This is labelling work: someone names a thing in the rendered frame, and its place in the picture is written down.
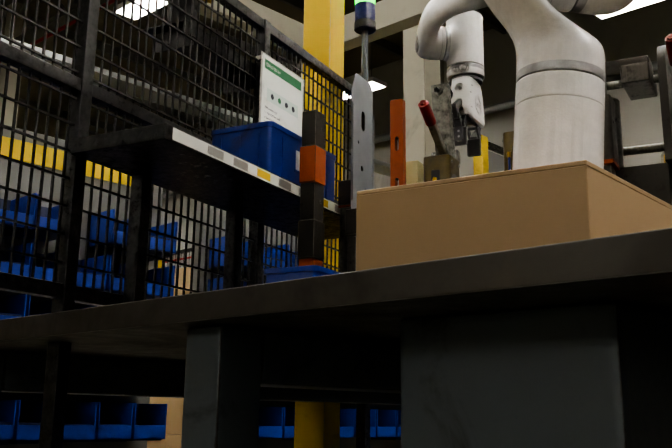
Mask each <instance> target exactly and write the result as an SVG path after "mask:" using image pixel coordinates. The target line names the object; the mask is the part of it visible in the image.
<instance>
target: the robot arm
mask: <svg viewBox="0 0 672 448"><path fill-rule="evenodd" d="M633 1H634V0H431V1H430V2H429V3H428V4H427V6H426V7H425V9H424V11H423V13H422V15H421V18H420V21H419V25H418V29H417V34H416V39H415V51H416V53H417V55H418V56H419V57H421V58H423V59H429V60H444V61H445V62H446V63H447V73H446V75H447V81H448V82H449V85H450V86H451V90H452V92H453V97H452V99H451V104H452V118H453V131H454V144H455V146H461V145H467V156H468V157H475V156H481V128H483V127H484V126H485V122H484V108H483V98H482V91H481V87H480V86H481V85H482V83H483V80H484V44H483V17H482V15H481V14H480V13H478V12H476V11H473V10H477V9H482V8H486V7H489V8H490V10H491V11H492V12H493V14H494V15H495V16H496V18H497V19H498V20H499V22H500V23H501V24H502V25H503V27H504V28H505V29H506V30H507V32H508V33H509V35H510V36H511V38H512V40H513V42H514V45H515V50H516V94H515V117H514V141H513V165H512V170H515V169H522V168H530V167H537V166H544V165H551V164H559V163H566V162H573V161H580V160H587V161H589V162H591V163H593V164H595V165H597V166H599V167H600V168H602V169H604V121H605V54H604V49H603V46H602V45H601V43H600V42H599V41H598V40H597V39H596V38H595V37H594V36H592V35H591V34H590V33H588V32H587V31H585V30H584V29H582V28H581V27H579V26H578V25H576V24H575V23H573V22H572V21H570V20H569V19H568V18H566V17H565V16H564V15H562V14H561V13H560V12H569V13H578V14H589V15H609V14H613V13H617V12H619V11H621V10H623V9H625V8H626V7H628V6H629V5H630V4H631V3H632V2H633ZM559 11H560V12H559ZM445 22H446V27H442V25H443V24H444V23H445ZM470 125H474V126H471V127H469V126H470ZM471 130H474V131H473V132H472V134H471ZM467 135H468V139H467Z"/></svg>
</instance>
